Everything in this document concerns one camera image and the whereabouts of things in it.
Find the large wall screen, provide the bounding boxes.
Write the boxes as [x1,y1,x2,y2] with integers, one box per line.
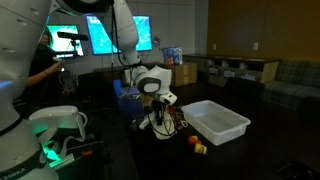
[85,14,153,56]

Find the blue storage bin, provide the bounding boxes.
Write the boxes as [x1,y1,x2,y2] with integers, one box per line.
[112,79,148,123]

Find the white box device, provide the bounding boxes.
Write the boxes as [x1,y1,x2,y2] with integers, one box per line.
[121,68,134,88]

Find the wooden shelf counter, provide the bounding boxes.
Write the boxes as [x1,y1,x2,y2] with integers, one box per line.
[182,54,281,88]

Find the tan wrist camera mount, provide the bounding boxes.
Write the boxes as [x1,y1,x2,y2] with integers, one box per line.
[139,93,154,108]

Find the orange handled clamp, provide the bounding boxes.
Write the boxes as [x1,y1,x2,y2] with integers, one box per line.
[66,141,108,159]

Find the green plaid sofa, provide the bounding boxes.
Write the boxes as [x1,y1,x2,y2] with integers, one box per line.
[261,59,320,111]

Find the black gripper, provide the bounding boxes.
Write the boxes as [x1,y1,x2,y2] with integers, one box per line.
[151,99,168,127]

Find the black floor box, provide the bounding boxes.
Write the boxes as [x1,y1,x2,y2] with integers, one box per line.
[271,159,318,180]

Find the white VR headset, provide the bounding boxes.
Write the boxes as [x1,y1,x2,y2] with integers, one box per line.
[28,105,88,164]

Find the blue white carton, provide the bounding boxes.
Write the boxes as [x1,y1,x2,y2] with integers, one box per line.
[161,46,183,67]

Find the person in dark clothes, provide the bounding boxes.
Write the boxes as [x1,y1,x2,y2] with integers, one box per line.
[26,28,66,108]

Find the white plastic bin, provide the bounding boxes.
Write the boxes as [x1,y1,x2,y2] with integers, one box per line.
[180,99,252,147]

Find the brown cardboard box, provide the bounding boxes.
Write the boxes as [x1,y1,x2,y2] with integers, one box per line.
[169,62,198,88]

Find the metal clamp bar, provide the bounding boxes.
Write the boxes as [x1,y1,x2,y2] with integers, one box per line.
[49,154,84,171]

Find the black camera on tripod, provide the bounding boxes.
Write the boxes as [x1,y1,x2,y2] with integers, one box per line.
[56,31,89,58]

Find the orange toy block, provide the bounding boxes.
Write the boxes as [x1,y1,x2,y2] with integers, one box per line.
[187,134,200,146]

